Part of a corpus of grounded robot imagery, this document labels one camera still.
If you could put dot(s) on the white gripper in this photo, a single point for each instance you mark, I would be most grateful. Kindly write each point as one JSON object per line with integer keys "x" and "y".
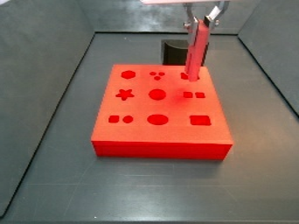
{"x": 212, "y": 20}

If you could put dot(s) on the red double-square peg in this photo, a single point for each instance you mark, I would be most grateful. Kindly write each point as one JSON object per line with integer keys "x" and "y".
{"x": 197, "y": 48}

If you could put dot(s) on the black curved holder stand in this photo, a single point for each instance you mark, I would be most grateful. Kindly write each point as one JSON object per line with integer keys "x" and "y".
{"x": 174, "y": 52}

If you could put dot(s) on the red shape-sorter block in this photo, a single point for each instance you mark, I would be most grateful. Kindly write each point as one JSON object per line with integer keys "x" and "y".
{"x": 160, "y": 116}

